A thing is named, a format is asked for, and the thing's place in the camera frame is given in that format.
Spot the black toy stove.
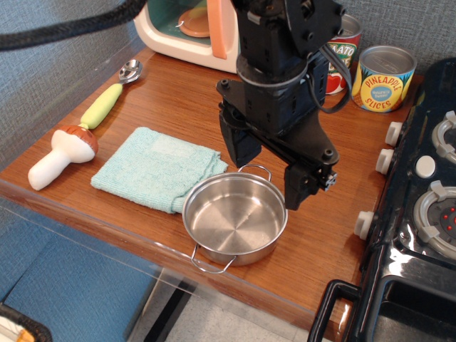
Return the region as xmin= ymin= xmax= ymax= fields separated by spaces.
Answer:
xmin=309 ymin=58 xmax=455 ymax=341

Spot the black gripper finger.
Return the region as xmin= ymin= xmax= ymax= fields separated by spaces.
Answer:
xmin=284 ymin=164 xmax=319 ymax=210
xmin=219 ymin=113 xmax=262 ymax=167

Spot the white brown toy mushroom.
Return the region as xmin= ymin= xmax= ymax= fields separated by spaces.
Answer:
xmin=28 ymin=125 xmax=98 ymax=191

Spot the pineapple slices can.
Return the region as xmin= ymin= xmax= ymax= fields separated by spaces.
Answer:
xmin=351 ymin=46 xmax=417 ymax=113

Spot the light teal folded cloth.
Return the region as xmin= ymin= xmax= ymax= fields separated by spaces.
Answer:
xmin=90 ymin=127 xmax=228 ymax=214

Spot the black basket with orange item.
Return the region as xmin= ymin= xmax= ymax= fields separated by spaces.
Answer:
xmin=1 ymin=304 xmax=53 ymax=342

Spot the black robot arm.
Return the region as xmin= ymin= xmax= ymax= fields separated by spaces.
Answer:
xmin=217 ymin=1 xmax=351 ymax=210

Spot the tomato soup can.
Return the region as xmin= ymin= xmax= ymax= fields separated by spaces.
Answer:
xmin=326 ymin=14 xmax=362 ymax=95

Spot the small stainless steel pot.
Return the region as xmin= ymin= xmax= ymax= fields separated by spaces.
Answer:
xmin=182 ymin=166 xmax=289 ymax=274

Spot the black braided cable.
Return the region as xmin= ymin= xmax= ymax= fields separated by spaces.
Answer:
xmin=0 ymin=0 xmax=147 ymax=51

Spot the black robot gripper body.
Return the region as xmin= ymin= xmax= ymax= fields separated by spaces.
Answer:
xmin=217 ymin=53 xmax=339 ymax=190

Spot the green handled metal spoon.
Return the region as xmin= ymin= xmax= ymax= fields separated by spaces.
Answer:
xmin=79 ymin=59 xmax=143 ymax=130

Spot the toy microwave oven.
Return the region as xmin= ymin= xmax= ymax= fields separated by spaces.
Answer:
xmin=134 ymin=0 xmax=239 ymax=73

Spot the white stove knob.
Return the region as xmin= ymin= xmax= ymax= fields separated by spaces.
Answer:
xmin=375 ymin=149 xmax=394 ymax=175
xmin=385 ymin=121 xmax=403 ymax=147
xmin=354 ymin=211 xmax=374 ymax=240

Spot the orange toy plate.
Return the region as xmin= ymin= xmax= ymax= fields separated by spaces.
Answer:
xmin=178 ymin=7 xmax=209 ymax=38

